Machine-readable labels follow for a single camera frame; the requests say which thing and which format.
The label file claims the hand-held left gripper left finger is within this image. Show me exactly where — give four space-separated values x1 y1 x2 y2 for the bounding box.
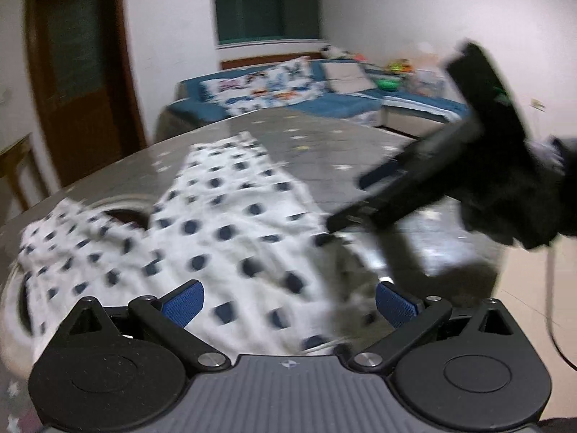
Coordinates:
60 279 230 373

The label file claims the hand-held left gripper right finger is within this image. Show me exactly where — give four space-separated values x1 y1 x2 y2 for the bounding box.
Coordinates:
350 281 517 371

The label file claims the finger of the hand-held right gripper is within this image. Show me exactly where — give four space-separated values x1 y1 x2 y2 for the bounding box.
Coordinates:
325 174 465 236
357 133 456 192

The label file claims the white navy polka dot garment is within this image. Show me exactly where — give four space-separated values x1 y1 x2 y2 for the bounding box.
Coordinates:
18 132 361 358

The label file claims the person's right hand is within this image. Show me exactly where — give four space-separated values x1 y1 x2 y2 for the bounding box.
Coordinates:
460 136 577 250

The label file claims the clear plastic storage box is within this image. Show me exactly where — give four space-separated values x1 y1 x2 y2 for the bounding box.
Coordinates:
406 67 448 98

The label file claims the grey star quilted table cover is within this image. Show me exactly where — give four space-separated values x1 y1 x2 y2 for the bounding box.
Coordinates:
0 107 509 433

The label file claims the blue corner sofa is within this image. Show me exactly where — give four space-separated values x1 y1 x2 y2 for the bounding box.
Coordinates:
155 56 474 143

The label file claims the round black built-in cooktop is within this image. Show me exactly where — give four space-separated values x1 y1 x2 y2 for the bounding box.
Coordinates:
0 195 156 382

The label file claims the beige cushion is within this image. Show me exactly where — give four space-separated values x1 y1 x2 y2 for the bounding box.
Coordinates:
323 61 377 95

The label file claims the black white plush toy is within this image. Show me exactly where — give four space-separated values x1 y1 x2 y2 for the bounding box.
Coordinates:
321 45 357 61

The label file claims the butterfly print blanket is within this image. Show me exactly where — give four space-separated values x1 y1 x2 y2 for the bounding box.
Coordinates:
199 56 326 117

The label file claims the dark window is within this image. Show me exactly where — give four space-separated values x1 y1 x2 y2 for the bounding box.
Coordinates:
212 0 323 48

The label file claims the wooden side table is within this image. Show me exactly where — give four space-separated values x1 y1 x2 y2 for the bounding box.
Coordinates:
0 133 50 217

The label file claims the brown wooden door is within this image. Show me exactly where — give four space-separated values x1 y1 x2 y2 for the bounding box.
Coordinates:
22 0 149 188

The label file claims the black cable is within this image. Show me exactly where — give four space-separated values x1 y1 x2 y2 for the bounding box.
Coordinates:
545 244 577 371

